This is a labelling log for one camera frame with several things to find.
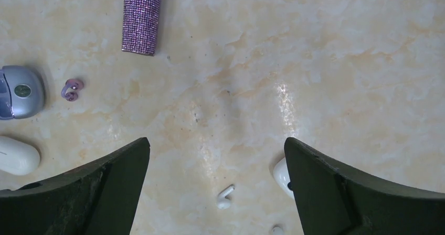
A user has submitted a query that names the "lavender charging case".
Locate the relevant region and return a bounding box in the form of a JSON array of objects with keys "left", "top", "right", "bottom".
[{"left": 1, "top": 65, "right": 45, "bottom": 120}]

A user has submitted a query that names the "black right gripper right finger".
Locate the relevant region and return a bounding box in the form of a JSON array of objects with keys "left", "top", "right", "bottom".
[{"left": 284, "top": 137, "right": 444, "bottom": 234}]

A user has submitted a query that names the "white oval charging case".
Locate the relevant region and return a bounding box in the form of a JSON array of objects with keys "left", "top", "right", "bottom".
[{"left": 1, "top": 136, "right": 40, "bottom": 176}]

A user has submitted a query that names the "white open earbud case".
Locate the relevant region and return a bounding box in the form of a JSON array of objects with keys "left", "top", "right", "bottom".
[{"left": 272, "top": 158, "right": 294, "bottom": 199}]

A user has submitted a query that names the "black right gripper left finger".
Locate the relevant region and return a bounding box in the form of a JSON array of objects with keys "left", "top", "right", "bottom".
[{"left": 1, "top": 137, "right": 150, "bottom": 234}]

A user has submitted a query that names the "purple glitter microphone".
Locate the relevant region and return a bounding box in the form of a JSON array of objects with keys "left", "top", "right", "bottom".
[{"left": 121, "top": 0, "right": 161, "bottom": 56}]

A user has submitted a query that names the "white stem earbud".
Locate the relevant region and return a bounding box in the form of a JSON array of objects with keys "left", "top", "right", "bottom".
[
  {"left": 271, "top": 226, "right": 284, "bottom": 235},
  {"left": 216, "top": 184, "right": 235, "bottom": 209}
]

